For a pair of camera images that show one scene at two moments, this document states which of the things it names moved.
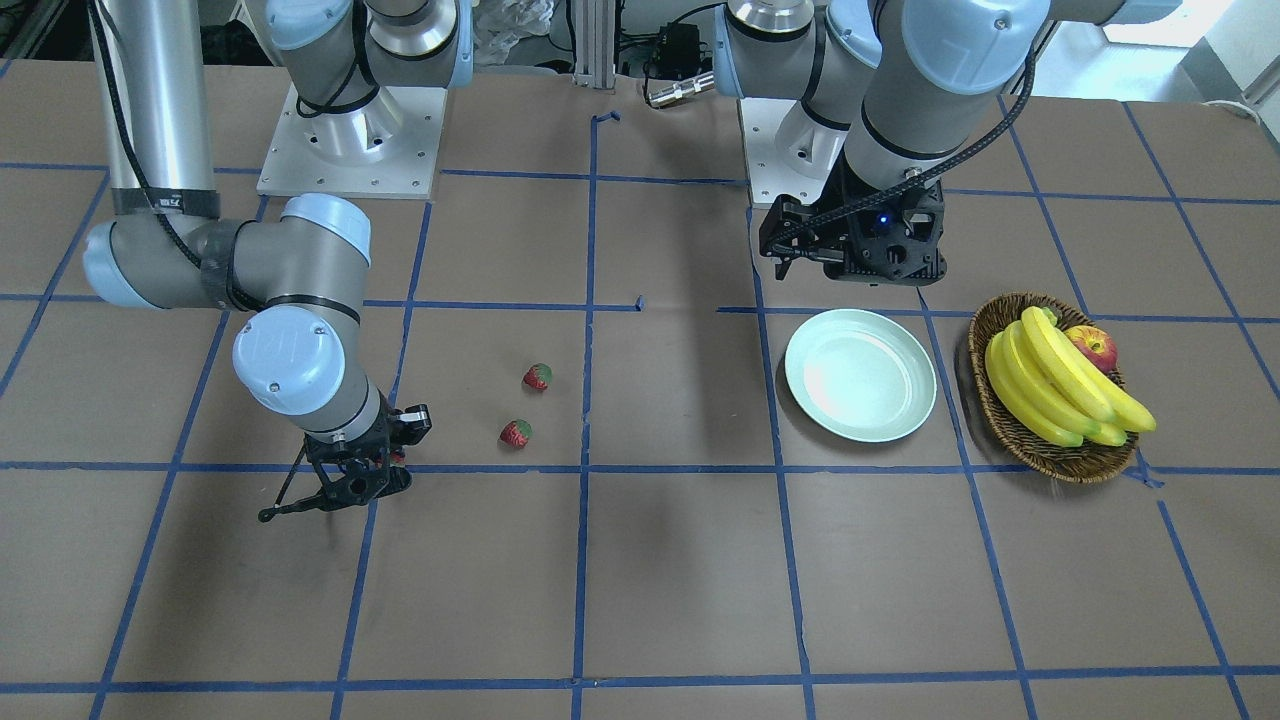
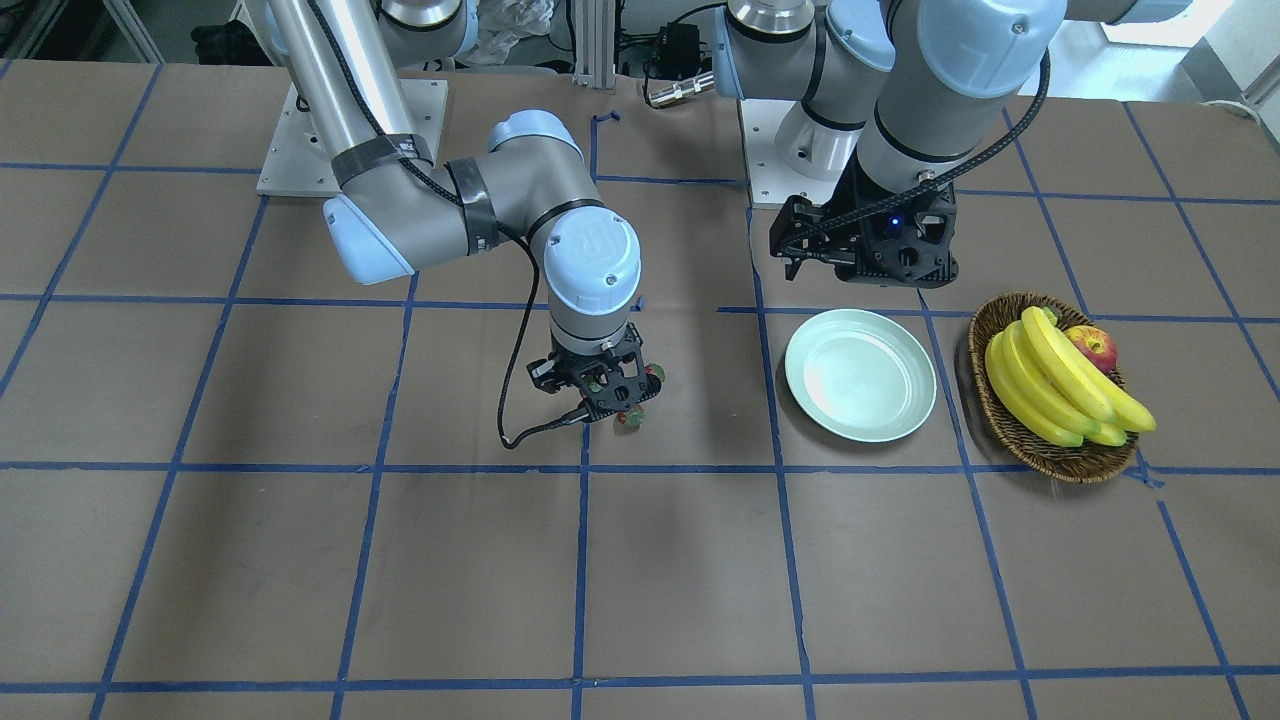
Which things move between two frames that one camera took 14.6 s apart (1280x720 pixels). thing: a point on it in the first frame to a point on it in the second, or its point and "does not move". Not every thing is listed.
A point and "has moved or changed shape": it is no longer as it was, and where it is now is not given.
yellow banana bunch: [1055, 390] does not move
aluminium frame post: [595, 44] does not move
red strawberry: [516, 433] has moved or changed shape
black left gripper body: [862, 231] does not move
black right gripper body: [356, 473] to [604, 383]
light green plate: [860, 375] does not move
